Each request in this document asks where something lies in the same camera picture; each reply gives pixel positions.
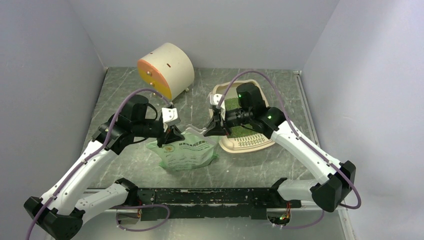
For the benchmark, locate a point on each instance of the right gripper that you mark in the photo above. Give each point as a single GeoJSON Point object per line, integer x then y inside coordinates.
{"type": "Point", "coordinates": [217, 128]}

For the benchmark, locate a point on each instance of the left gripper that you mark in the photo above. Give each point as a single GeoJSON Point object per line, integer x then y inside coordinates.
{"type": "Point", "coordinates": [172, 134]}

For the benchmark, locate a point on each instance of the green cat litter bag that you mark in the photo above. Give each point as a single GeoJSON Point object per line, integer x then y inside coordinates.
{"type": "Point", "coordinates": [191, 153]}

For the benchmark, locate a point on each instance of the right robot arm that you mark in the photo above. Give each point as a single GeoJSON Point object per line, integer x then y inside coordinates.
{"type": "Point", "coordinates": [333, 179]}

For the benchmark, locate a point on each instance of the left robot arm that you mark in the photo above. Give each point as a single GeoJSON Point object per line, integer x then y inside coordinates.
{"type": "Point", "coordinates": [62, 211]}

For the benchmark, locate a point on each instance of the green litter pellets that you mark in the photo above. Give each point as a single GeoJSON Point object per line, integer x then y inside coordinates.
{"type": "Point", "coordinates": [245, 130]}

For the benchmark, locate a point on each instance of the round beige drawer cabinet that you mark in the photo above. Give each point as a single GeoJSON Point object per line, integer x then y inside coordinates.
{"type": "Point", "coordinates": [167, 69]}

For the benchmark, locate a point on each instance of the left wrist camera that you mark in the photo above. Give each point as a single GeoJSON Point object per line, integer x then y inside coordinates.
{"type": "Point", "coordinates": [170, 116]}

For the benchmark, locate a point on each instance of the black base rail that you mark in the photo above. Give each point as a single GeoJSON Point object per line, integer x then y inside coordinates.
{"type": "Point", "coordinates": [198, 203]}

